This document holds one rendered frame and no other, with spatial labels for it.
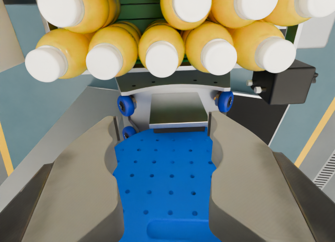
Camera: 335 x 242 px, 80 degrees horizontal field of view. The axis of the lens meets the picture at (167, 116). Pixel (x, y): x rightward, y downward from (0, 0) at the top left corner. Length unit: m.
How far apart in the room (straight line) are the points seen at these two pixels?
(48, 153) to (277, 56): 0.83
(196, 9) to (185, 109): 0.18
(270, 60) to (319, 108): 1.66
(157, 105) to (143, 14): 0.18
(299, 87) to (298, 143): 1.62
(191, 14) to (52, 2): 0.14
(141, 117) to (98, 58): 0.24
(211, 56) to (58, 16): 0.17
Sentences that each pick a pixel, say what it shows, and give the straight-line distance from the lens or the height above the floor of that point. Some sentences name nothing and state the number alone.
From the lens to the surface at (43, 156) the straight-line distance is 0.91.
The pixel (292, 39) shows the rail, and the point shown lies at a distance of 0.43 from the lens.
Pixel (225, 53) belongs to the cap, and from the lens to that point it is 0.26.
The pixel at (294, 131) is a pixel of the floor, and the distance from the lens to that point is 1.94.
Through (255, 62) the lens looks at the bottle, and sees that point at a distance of 0.30.
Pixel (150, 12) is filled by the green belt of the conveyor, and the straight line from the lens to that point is 0.43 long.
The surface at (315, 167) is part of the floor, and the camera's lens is 2.33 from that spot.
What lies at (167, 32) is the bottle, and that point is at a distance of 0.28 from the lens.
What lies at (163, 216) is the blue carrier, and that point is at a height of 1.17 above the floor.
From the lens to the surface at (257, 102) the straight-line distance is 1.45.
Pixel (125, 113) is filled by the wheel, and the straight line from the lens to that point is 0.41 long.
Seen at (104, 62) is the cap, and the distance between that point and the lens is 0.26.
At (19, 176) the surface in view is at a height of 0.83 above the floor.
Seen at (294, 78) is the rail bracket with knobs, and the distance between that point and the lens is 0.42.
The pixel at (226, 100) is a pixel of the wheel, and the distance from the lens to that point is 0.41.
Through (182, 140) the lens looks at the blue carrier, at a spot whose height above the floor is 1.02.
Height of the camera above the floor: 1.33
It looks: 61 degrees down
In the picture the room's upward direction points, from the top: 176 degrees clockwise
